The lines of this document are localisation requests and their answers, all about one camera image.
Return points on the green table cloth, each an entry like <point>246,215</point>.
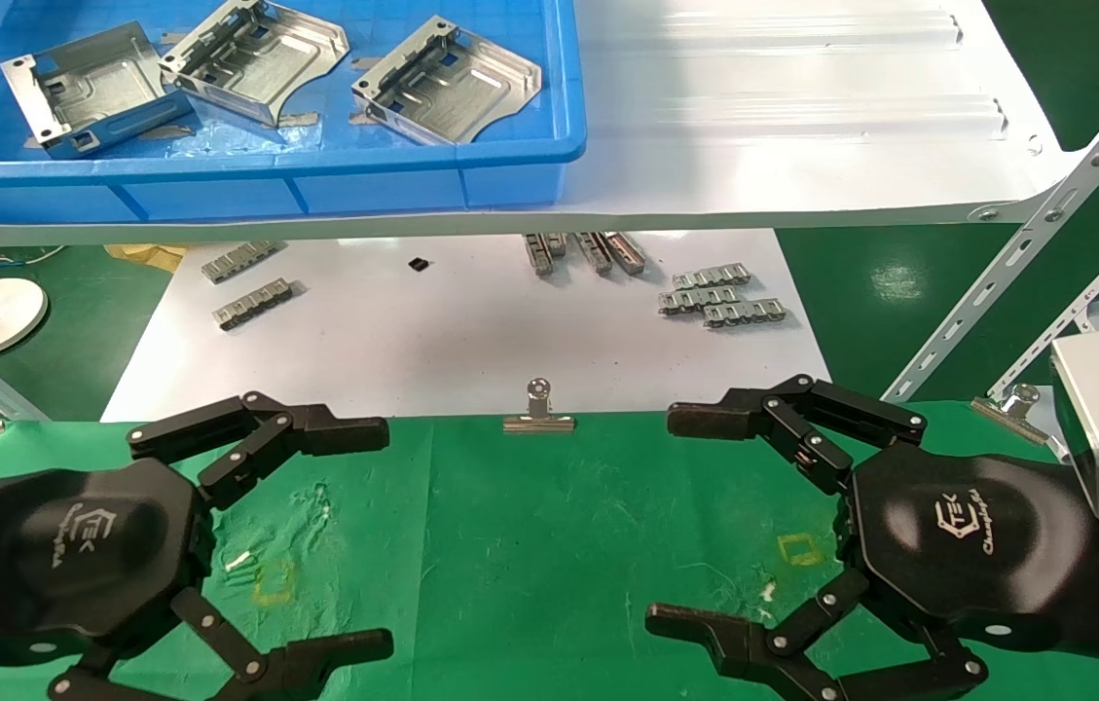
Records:
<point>530,545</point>

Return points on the white perforated shelving rack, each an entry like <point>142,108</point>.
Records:
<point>1094,297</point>

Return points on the white shelf board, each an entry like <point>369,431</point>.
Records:
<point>753,166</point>

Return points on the blue plastic bin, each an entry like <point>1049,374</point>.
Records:
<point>413,185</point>

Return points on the small white tape scrap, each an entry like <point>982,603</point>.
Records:
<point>238,562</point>

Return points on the white perforated shelf support bar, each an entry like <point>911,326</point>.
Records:
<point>1016,255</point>

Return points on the small black plastic part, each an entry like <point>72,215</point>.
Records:
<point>420,264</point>

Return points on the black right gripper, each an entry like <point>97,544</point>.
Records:
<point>968,535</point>

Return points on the white table sheet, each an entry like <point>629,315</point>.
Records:
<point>432,341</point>

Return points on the silver sheet metal bracket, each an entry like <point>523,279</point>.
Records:
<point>91,88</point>
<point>286,58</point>
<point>471,92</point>

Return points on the yellow plastic bag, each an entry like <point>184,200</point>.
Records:
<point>145,255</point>

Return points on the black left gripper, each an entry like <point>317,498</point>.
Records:
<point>72,545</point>

